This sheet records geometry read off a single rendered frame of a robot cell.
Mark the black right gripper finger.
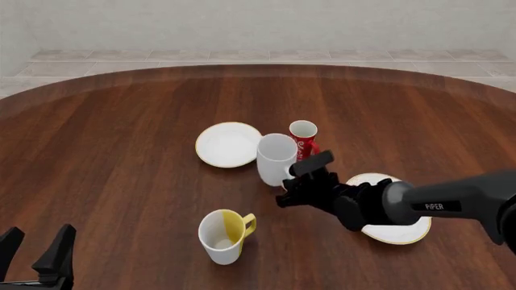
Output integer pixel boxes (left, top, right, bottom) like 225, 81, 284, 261
281, 176, 302, 192
275, 191, 302, 209

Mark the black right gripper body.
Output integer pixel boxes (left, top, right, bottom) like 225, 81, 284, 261
295, 169, 348, 210

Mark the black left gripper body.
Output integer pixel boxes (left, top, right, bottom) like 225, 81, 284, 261
0, 273, 77, 290

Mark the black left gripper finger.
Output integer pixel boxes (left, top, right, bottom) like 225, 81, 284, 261
0, 226, 26, 282
31, 222, 78, 280

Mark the plain white mug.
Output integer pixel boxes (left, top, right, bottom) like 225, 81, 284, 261
256, 133, 300, 189

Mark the red mug with white print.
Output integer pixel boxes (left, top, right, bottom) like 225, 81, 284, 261
288, 119, 322, 163

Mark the white and yellow mug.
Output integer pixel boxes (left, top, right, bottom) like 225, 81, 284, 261
197, 208, 258, 266

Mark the white plate with gold rim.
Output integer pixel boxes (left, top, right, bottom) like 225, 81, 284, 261
194, 121, 264, 169
345, 172, 433, 247

